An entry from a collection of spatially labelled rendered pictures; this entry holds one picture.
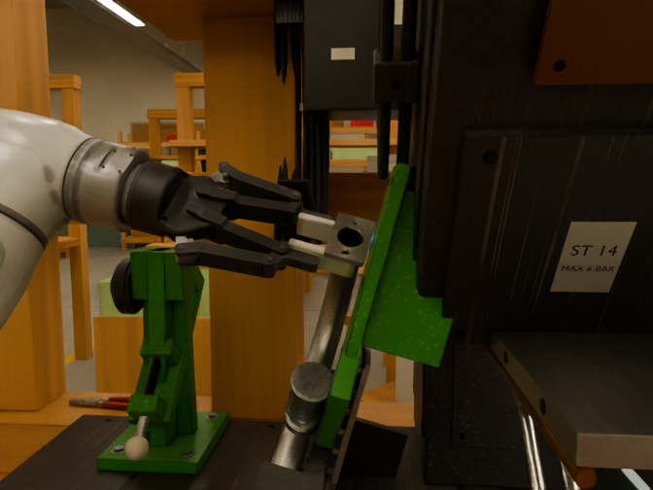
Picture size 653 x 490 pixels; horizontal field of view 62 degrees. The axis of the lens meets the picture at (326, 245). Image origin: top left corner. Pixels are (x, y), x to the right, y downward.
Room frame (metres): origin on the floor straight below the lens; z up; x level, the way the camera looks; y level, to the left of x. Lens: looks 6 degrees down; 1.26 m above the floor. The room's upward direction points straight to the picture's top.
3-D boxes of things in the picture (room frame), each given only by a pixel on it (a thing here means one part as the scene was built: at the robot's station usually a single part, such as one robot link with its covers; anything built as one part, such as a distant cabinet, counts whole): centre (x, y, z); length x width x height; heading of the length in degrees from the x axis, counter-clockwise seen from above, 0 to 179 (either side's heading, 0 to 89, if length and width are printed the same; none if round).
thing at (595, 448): (0.45, -0.22, 1.11); 0.39 x 0.16 x 0.03; 175
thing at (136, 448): (0.63, 0.22, 0.96); 0.06 x 0.03 x 0.06; 175
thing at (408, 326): (0.50, -0.07, 1.17); 0.13 x 0.12 x 0.20; 85
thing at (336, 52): (0.77, -0.06, 1.42); 0.17 x 0.12 x 0.15; 85
